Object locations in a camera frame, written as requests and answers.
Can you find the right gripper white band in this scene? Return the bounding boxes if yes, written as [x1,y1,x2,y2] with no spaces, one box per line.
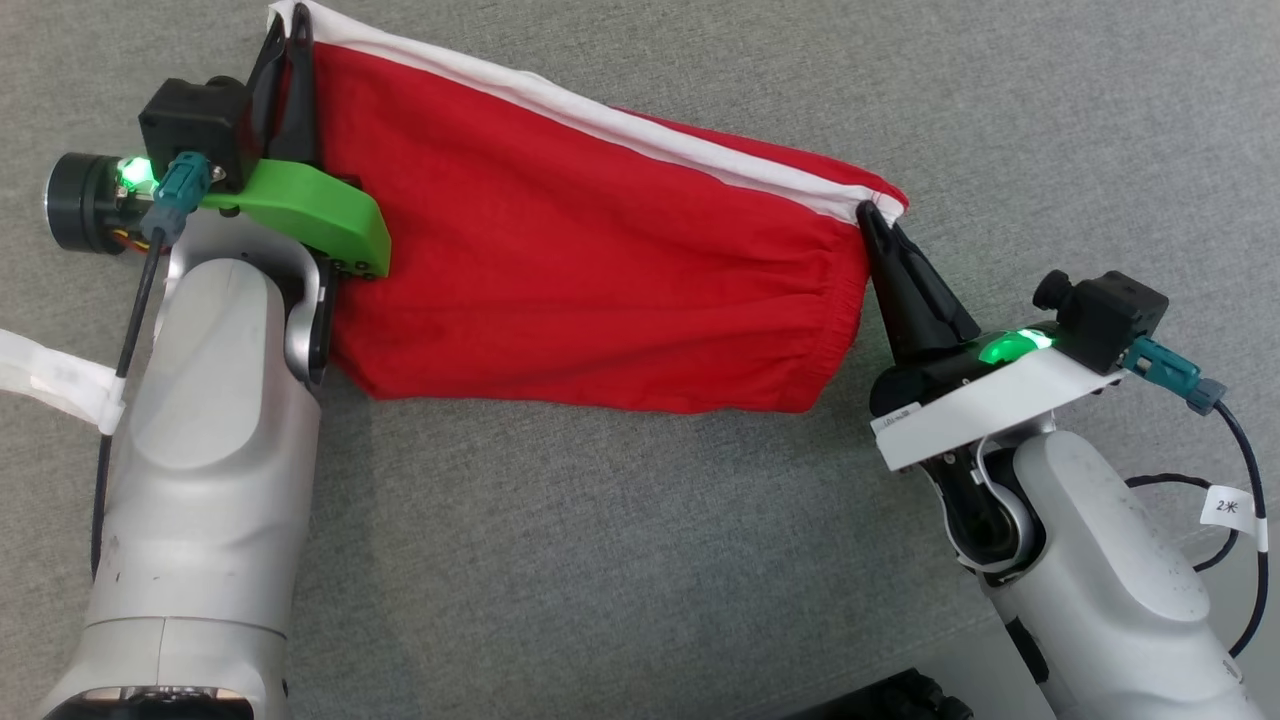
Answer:
[855,200,1126,471]

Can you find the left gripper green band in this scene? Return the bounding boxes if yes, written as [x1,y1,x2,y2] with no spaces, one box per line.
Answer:
[45,10,393,281]

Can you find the red shorts with white stripe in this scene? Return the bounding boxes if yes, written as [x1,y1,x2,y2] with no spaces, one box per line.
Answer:
[270,0,911,416]

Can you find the white tape strip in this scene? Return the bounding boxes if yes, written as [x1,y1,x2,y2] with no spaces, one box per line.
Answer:
[0,328,127,436]

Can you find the grey fabric sofa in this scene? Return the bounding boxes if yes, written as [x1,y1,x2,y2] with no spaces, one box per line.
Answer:
[0,0,1280,720]

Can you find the left teal cable connector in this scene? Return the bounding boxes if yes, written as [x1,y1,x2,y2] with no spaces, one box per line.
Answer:
[140,152,214,247]

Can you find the teal cable connector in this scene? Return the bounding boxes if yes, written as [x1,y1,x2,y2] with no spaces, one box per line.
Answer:
[1125,338,1229,417]
[140,152,214,247]

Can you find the right teal cable connector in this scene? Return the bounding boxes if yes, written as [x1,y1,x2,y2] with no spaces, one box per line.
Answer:
[1125,338,1229,417]

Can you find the left black camera cable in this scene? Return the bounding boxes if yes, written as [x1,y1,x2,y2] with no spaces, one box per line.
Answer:
[90,228,167,581]

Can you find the black camera cable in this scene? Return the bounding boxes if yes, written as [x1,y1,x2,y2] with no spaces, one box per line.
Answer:
[1125,400,1271,661]
[90,228,167,581]

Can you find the white paper cable tag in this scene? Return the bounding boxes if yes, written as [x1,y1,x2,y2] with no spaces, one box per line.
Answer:
[1198,485,1257,533]

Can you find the right black camera cable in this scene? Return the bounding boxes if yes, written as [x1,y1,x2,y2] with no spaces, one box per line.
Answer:
[1125,400,1271,661]

